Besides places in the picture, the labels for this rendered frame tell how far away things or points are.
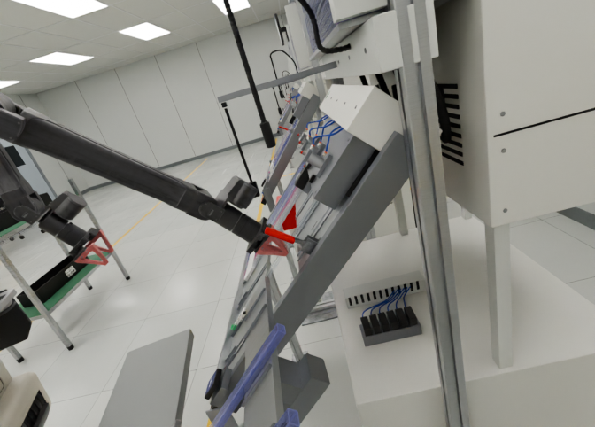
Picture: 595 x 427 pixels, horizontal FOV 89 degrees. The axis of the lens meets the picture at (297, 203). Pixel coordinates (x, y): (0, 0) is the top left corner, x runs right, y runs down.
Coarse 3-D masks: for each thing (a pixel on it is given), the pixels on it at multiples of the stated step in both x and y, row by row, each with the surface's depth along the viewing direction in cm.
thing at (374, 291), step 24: (336, 0) 40; (360, 0) 40; (384, 0) 40; (360, 24) 44; (360, 288) 100; (384, 288) 97; (408, 288) 96; (312, 312) 150; (408, 312) 84; (384, 336) 83; (408, 336) 83; (216, 408) 64
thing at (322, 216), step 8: (304, 192) 95; (312, 192) 84; (304, 200) 89; (312, 200) 81; (344, 200) 58; (296, 208) 94; (304, 208) 85; (320, 208) 71; (328, 208) 64; (336, 208) 60; (296, 216) 89; (312, 216) 74; (320, 216) 68; (328, 216) 62; (312, 224) 71; (320, 224) 65; (328, 224) 60; (304, 232) 73; (312, 232) 67; (320, 232) 63; (304, 256) 65
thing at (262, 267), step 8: (264, 256) 103; (264, 264) 97; (256, 272) 103; (264, 272) 92; (248, 280) 109; (256, 280) 97; (248, 288) 102; (256, 288) 91; (248, 296) 96; (240, 304) 97; (240, 312) 95; (240, 328) 85; (232, 336) 88; (240, 336) 81; (232, 344) 85; (240, 344) 77; (232, 352) 79; (240, 352) 74; (232, 360) 77; (224, 368) 78; (232, 368) 74
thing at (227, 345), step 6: (246, 252) 130; (246, 258) 126; (240, 276) 114; (240, 282) 111; (240, 288) 108; (240, 294) 105; (234, 300) 102; (234, 306) 99; (234, 312) 97; (234, 318) 94; (228, 324) 91; (228, 330) 89; (228, 336) 88; (228, 342) 86; (222, 348) 83; (228, 348) 84; (222, 354) 81; (228, 354) 82; (222, 360) 80; (222, 366) 78
